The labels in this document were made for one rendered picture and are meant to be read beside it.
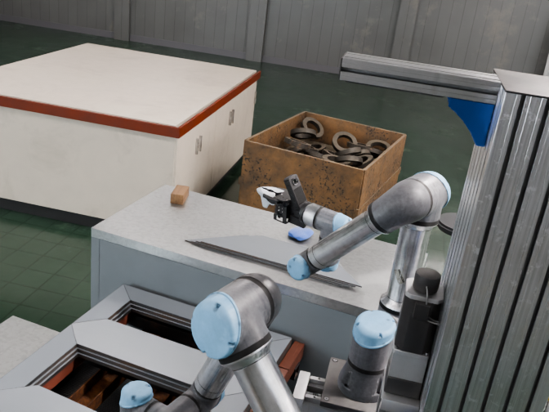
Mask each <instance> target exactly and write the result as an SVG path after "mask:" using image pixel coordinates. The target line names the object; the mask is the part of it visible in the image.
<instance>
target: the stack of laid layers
mask: <svg viewBox="0 0 549 412"><path fill-rule="evenodd" d="M131 311H132V312H135V313H137V314H140V315H143V316H147V317H149V318H152V319H155V320H159V321H162V322H164V323H167V324H170V325H174V326H176V327H179V328H182V329H186V330H189V331H191V332H192V330H191V320H189V319H186V318H183V317H180V316H176V315H173V314H171V313H168V312H165V311H161V310H159V309H156V308H153V307H149V306H146V305H144V304H141V303H138V302H133V301H131V300H130V301H129V302H128V303H126V304H125V305H124V306H123V307H121V308H120V309H119V310H118V311H116V312H115V313H114V314H113V315H112V316H111V317H110V318H108V319H109V320H112V321H115V322H119V321H120V320H121V319H123V318H124V317H125V316H126V315H128V314H129V313H130V312H131ZM291 344H292V339H291V341H290V342H289V344H288V345H287V346H286V348H285V349H284V351H283V353H282V354H281V356H280V357H279V359H278V360H277V362H276V363H277V365H278V366H279V364H280V363H281V361H282V360H283V358H284V357H285V355H286V354H287V352H288V350H289V349H290V347H291ZM77 357H81V358H83V359H85V360H88V361H91V362H94V363H97V364H98V365H103V366H105V367H107V368H110V369H113V370H116V371H118V372H121V373H123V374H127V375H130V376H132V377H134V378H138V379H140V380H143V381H146V382H147V383H152V384H154V385H156V386H159V387H162V388H165V389H167V390H170V391H172V392H176V393H178V394H183V393H184V392H185V391H187V390H188V389H189V388H190V387H191V385H190V384H188V383H183V382H182V381H179V380H176V379H174V378H170V377H168V376H165V375H163V374H159V373H156V372H154V371H152V370H149V369H145V368H143V367H140V366H138V365H134V364H132V363H129V362H126V361H124V360H120V359H118V358H115V357H112V356H109V355H106V354H104V353H102V352H98V351H95V350H93V349H91V348H88V347H84V346H82V345H79V344H76V345H75V346H74V347H72V348H71V349H70V350H69V351H67V352H66V353H65V354H64V355H63V356H62V357H61V358H59V359H58V360H57V361H56V362H54V363H53V364H52V365H50V366H49V367H48V368H47V369H45V370H44V371H43V372H42V373H41V374H40V375H39V376H38V377H36V378H35V379H34V380H33V381H31V382H30V383H29V384H27V385H26V387H28V386H35V385H39V386H41V387H43V386H44V385H45V384H46V383H48V382H49V381H50V380H51V379H52V378H54V377H55V376H56V375H57V374H58V373H59V372H60V371H61V370H63V369H64V368H65V367H66V366H67V365H69V364H70V363H71V362H72V361H74V360H75V359H76V358H77ZM250 409H251V406H250V405H249V404H248V406H247V407H246V409H245V411H244V412H249V410H250Z"/></svg>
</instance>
